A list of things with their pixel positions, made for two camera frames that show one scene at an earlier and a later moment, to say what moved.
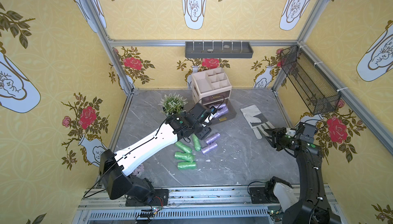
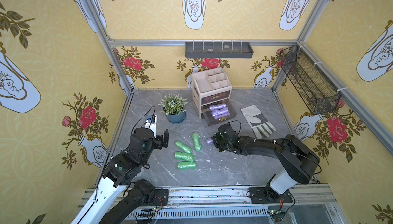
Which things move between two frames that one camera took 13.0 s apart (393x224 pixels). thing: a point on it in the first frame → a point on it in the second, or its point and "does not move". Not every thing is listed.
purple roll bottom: (221, 111) does not move
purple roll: (210, 147) → (209, 141)
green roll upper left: (183, 147) does not move
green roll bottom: (187, 165) does not move
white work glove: (258, 122) does not move
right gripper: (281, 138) → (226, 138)
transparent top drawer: (217, 97) does not move
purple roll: (222, 107) does not move
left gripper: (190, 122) → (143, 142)
